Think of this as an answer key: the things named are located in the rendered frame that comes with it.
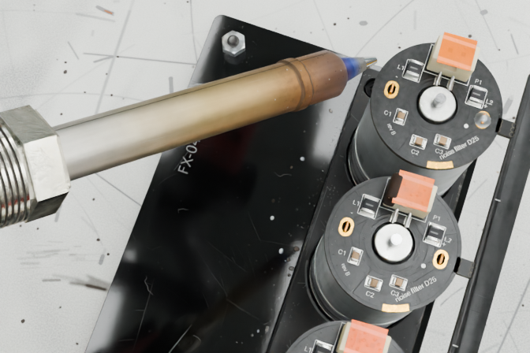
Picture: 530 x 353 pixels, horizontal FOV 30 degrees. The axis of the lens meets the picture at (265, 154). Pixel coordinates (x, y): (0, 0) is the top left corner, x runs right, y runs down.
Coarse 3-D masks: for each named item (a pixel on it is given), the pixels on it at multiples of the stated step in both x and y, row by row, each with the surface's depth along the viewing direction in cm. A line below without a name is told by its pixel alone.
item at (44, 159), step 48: (192, 96) 15; (240, 96) 15; (288, 96) 15; (336, 96) 16; (0, 144) 13; (48, 144) 13; (96, 144) 14; (144, 144) 14; (0, 192) 13; (48, 192) 13
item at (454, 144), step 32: (416, 64) 19; (480, 64) 19; (384, 96) 19; (416, 96) 19; (480, 96) 19; (384, 128) 19; (416, 128) 19; (448, 128) 19; (480, 128) 19; (416, 160) 18; (448, 160) 18
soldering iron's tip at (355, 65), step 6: (342, 60) 16; (348, 60) 16; (354, 60) 16; (360, 60) 17; (366, 60) 17; (372, 60) 17; (348, 66) 16; (354, 66) 16; (360, 66) 16; (366, 66) 17; (348, 72) 16; (354, 72) 16; (360, 72) 17; (348, 78) 16
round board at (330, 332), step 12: (324, 324) 18; (336, 324) 18; (300, 336) 17; (312, 336) 18; (324, 336) 18; (336, 336) 18; (300, 348) 17; (312, 348) 17; (324, 348) 17; (396, 348) 17
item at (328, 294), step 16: (384, 224) 18; (320, 240) 21; (384, 240) 18; (320, 256) 19; (384, 256) 18; (400, 256) 18; (320, 272) 20; (320, 288) 21; (336, 288) 19; (320, 304) 22; (336, 304) 20; (352, 304) 19; (336, 320) 22; (368, 320) 20; (384, 320) 20
